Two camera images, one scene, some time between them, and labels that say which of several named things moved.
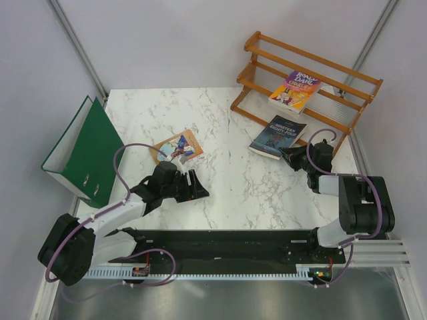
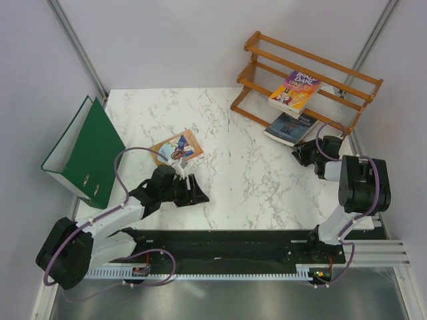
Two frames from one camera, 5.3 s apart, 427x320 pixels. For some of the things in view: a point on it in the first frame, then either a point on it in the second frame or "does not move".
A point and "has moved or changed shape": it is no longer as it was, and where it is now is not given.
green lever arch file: (83, 160) does not move
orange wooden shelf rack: (280, 81) does not move
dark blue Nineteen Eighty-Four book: (277, 133) has moved or changed shape
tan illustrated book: (183, 144) does not move
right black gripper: (291, 155) -> (303, 148)
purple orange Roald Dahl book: (293, 95) does not move
